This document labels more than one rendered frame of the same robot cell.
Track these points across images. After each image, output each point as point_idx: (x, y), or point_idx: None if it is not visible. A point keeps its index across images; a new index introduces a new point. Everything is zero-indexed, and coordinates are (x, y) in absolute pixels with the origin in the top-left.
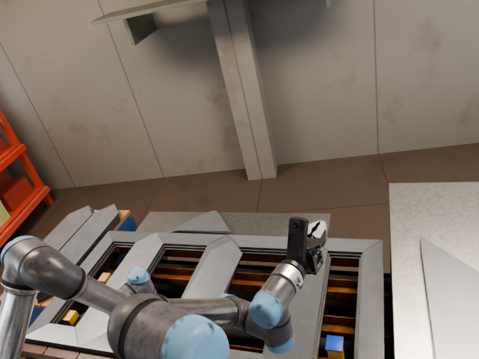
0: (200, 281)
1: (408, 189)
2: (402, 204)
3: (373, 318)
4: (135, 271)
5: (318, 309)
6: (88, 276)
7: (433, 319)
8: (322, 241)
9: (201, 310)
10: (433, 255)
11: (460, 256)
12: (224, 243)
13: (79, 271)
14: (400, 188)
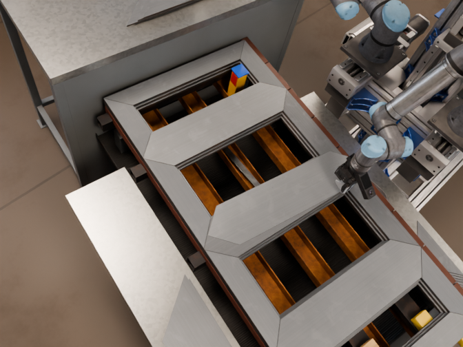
0: (278, 213)
1: (54, 58)
2: (85, 54)
3: (196, 67)
4: (377, 144)
5: (219, 101)
6: (442, 64)
7: None
8: None
9: None
10: (149, 8)
11: (133, 0)
12: (218, 239)
13: (452, 51)
14: (55, 65)
